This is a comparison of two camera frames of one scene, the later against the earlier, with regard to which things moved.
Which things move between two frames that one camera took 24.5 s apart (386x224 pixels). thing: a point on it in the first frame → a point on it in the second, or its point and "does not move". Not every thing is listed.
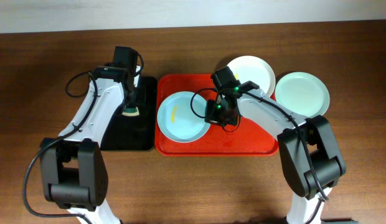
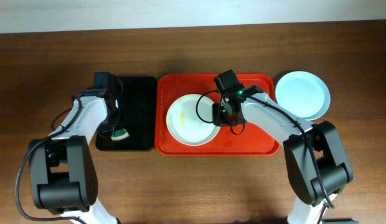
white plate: x=256 y=69 → x=189 y=120
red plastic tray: x=244 y=137 does not move
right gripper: x=212 y=116 does not move
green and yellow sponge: x=131 y=111 → x=119 y=134
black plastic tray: x=122 y=132 does not move
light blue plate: x=176 y=119 → x=302 y=94
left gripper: x=131 y=101 → x=112 y=125
